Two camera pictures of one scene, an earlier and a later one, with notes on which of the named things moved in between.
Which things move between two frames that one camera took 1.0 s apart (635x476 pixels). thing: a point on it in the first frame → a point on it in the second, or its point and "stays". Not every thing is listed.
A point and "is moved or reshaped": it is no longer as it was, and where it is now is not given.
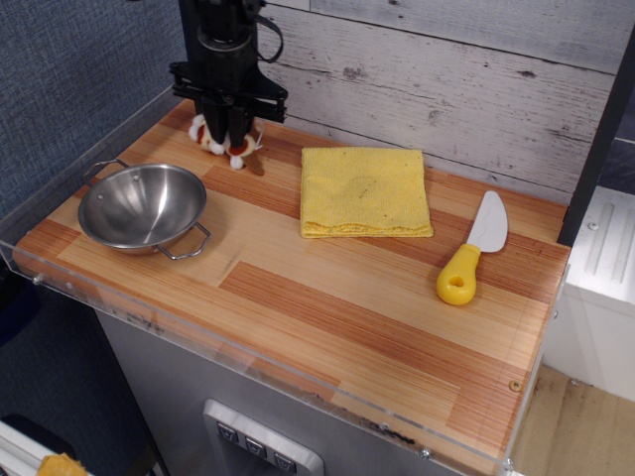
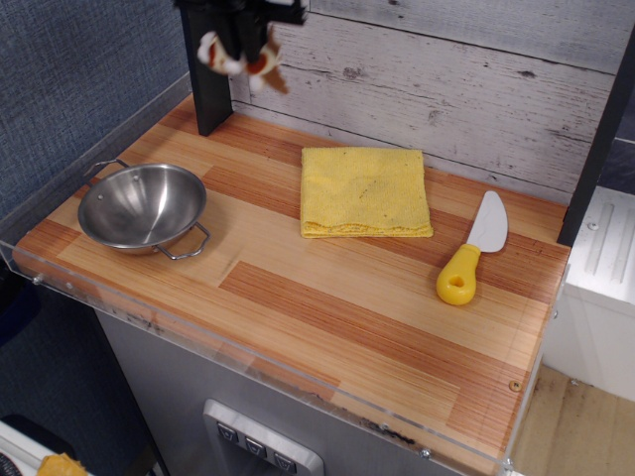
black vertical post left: x=196 y=23 stays
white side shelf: x=592 y=333 stays
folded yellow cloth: x=349 y=192 stays
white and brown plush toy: x=198 y=131 is moved or reshaped
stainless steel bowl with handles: x=140 y=208 stays
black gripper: x=227 y=74 → x=236 y=34
